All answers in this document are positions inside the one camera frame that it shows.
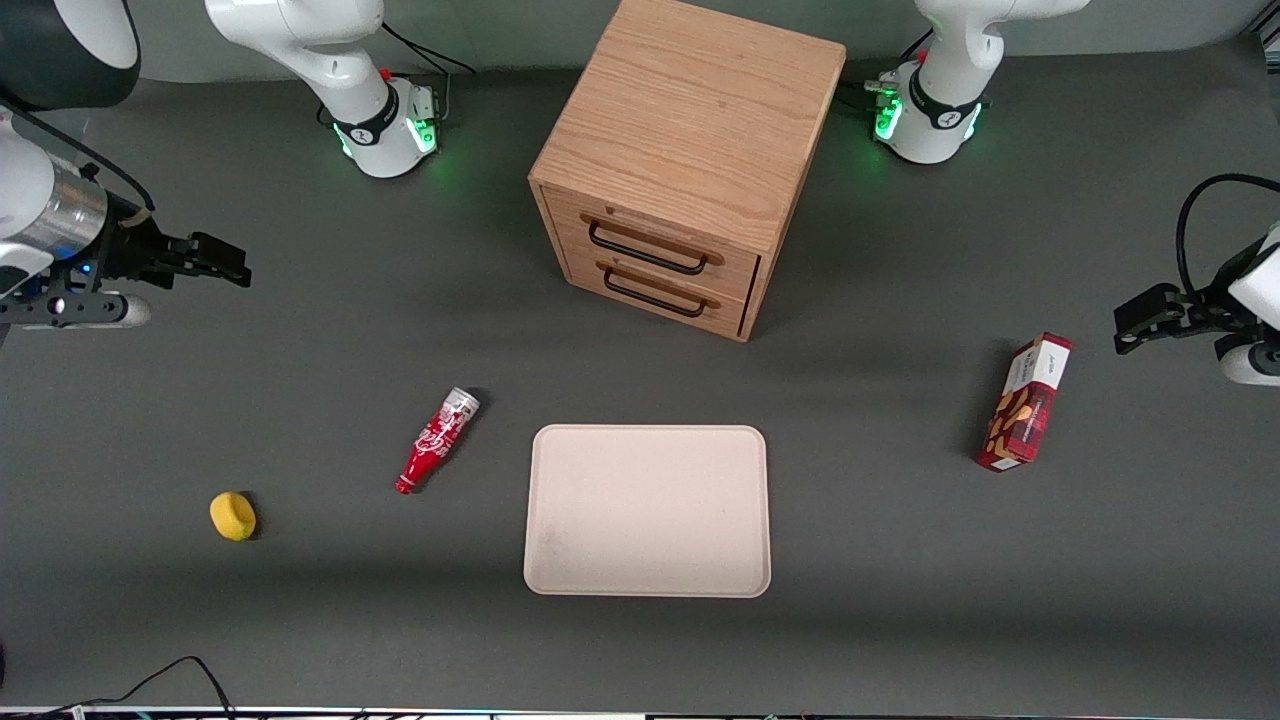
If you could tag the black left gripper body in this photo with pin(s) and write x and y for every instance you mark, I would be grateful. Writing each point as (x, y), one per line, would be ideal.
(1196, 307)

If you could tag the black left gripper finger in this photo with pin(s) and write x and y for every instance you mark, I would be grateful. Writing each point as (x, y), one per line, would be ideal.
(1150, 340)
(1150, 305)

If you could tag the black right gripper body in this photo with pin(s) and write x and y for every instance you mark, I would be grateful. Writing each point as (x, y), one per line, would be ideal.
(133, 251)

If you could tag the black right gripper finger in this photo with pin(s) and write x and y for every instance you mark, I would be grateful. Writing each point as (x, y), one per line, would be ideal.
(222, 252)
(225, 277)

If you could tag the red coke bottle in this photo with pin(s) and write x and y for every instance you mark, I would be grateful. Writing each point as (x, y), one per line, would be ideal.
(438, 440)

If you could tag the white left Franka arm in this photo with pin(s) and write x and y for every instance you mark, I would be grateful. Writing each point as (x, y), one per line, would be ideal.
(945, 90)

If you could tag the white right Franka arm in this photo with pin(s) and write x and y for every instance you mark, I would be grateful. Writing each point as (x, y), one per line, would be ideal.
(330, 60)

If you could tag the beige rectangular tray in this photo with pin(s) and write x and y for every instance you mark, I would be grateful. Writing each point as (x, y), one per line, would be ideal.
(650, 510)

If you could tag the red cookie box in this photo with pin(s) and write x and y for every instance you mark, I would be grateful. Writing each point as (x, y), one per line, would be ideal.
(1025, 405)

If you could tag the yellow round sponge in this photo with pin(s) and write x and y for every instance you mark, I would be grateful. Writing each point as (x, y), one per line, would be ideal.
(232, 516)

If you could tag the wooden drawer front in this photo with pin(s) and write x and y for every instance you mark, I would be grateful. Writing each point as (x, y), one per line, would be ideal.
(725, 312)
(735, 270)

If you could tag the wooden drawer cabinet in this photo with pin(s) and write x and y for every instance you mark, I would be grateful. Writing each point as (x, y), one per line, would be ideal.
(690, 110)

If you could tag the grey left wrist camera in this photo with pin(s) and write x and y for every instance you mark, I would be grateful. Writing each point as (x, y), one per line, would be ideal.
(1250, 362)

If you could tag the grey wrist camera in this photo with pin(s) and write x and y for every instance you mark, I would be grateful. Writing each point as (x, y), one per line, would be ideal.
(80, 310)
(1250, 362)

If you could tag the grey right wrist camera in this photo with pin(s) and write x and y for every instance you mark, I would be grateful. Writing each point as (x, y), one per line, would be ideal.
(80, 310)

